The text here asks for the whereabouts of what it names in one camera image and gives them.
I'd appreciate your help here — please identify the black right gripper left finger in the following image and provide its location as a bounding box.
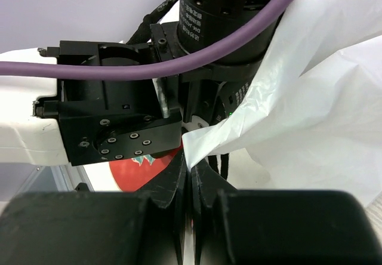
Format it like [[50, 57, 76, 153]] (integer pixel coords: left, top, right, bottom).
[[1, 152, 187, 264]]

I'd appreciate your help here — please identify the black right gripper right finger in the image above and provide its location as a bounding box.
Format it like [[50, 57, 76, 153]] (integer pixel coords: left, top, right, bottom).
[[190, 161, 381, 264]]

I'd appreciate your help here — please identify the white plastic bag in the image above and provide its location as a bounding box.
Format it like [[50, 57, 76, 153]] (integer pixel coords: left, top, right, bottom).
[[183, 0, 381, 205]]

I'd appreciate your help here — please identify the red and teal plate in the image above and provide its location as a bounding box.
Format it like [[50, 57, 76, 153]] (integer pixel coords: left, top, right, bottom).
[[109, 147, 181, 192]]

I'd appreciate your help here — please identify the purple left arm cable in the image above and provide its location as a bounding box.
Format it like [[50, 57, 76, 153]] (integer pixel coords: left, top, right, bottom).
[[0, 0, 311, 82]]

